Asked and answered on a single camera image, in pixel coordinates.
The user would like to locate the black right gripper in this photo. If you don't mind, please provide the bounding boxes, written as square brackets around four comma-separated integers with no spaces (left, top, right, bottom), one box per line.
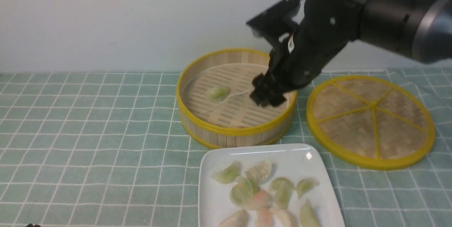
[250,0,368,107]

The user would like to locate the green dumpling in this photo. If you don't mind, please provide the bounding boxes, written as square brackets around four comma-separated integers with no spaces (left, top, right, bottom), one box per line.
[205,85,230,103]

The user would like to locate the white dumpling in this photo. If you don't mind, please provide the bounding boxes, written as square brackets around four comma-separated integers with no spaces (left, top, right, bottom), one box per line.
[270,207,298,227]

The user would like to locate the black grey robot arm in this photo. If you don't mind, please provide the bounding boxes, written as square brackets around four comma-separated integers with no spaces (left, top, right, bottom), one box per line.
[246,0,451,107]

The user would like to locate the white square plate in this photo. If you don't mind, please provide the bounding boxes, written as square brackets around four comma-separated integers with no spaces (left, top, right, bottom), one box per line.
[198,143,346,227]

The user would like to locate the green dumpling plate far left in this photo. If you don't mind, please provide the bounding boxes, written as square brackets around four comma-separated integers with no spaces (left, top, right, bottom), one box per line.
[210,161,240,185]

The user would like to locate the green dumpling plate middle right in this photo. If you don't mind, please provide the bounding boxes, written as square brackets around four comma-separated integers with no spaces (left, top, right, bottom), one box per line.
[269,177,295,209]

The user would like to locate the small green dumpling plate right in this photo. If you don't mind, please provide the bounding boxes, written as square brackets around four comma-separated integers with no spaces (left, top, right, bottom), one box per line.
[295,178,320,199]

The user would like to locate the large green dumpling plate centre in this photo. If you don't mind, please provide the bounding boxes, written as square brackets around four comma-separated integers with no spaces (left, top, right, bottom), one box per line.
[229,176,260,208]

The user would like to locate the pink dumpling plate centre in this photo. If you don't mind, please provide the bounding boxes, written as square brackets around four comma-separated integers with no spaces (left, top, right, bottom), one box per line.
[244,189,271,211]

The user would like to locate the pink dumpling plate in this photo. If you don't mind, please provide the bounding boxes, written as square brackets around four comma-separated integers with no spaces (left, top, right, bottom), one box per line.
[255,207,273,227]
[244,189,271,211]

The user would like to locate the pink dumpling plate bottom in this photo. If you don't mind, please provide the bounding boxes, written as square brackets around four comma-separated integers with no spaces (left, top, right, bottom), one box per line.
[255,207,273,227]

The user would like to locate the white dumpling plate bottom left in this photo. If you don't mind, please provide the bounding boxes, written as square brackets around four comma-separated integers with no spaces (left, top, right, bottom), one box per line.
[219,210,249,227]

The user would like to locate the green dumpling plate bottom right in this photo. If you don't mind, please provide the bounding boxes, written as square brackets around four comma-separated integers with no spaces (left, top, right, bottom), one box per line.
[299,199,321,227]

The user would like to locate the yellow rimmed bamboo steamer basket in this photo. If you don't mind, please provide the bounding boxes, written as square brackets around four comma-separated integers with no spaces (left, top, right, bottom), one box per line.
[176,48,297,149]

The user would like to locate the yellow rimmed woven steamer lid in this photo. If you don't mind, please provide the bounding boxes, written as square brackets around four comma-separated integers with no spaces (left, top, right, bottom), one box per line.
[305,75,436,171]

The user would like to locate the green checkered tablecloth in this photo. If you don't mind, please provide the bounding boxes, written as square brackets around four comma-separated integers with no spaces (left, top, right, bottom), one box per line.
[0,67,452,227]

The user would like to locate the dark object bottom left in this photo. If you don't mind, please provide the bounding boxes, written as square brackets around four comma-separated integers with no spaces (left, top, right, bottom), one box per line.
[25,223,41,227]

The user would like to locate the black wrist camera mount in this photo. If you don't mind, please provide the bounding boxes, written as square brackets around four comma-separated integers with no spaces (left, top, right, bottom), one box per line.
[246,0,301,47]

